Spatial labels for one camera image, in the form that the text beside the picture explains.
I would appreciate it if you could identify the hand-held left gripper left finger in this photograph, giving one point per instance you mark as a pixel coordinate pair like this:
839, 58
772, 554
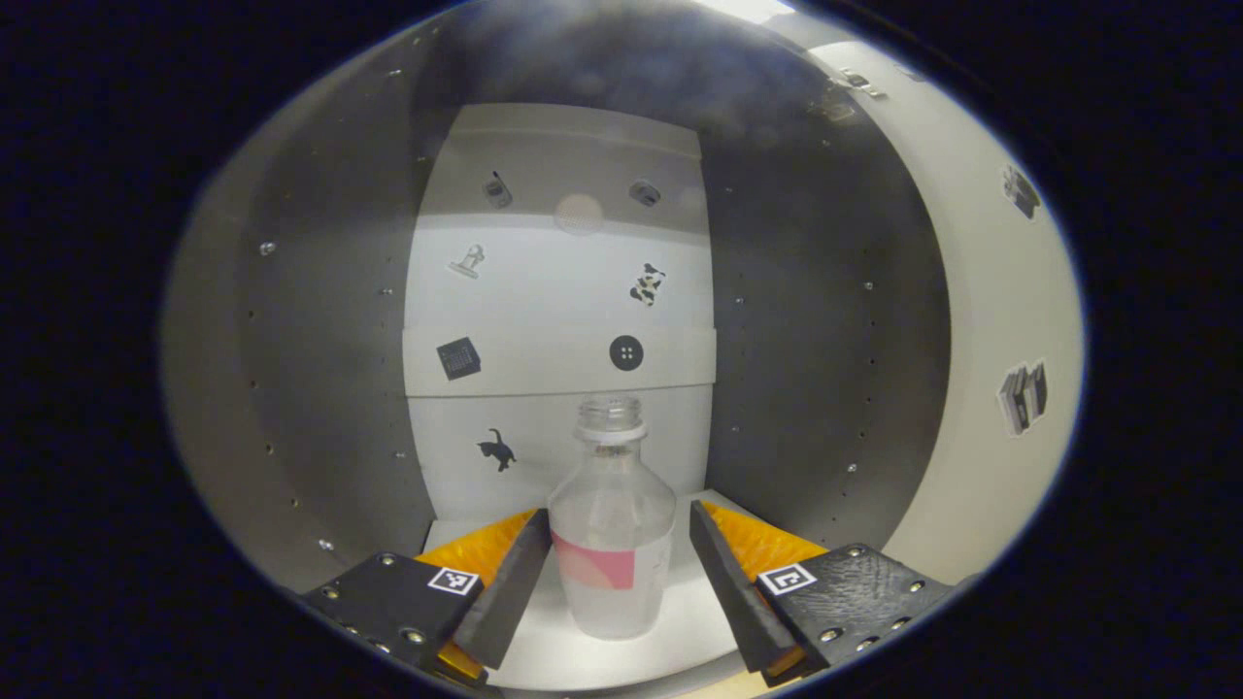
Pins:
510, 592

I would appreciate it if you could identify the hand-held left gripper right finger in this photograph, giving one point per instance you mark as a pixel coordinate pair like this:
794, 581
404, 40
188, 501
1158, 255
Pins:
733, 592

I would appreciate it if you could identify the clear plastic bottle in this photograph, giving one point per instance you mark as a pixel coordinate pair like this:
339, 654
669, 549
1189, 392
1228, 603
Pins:
612, 524

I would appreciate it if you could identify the dark grey cabinet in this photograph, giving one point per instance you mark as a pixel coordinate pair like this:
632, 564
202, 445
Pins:
320, 340

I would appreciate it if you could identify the metal door hinge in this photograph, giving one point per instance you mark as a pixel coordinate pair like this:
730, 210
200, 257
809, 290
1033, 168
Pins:
859, 83

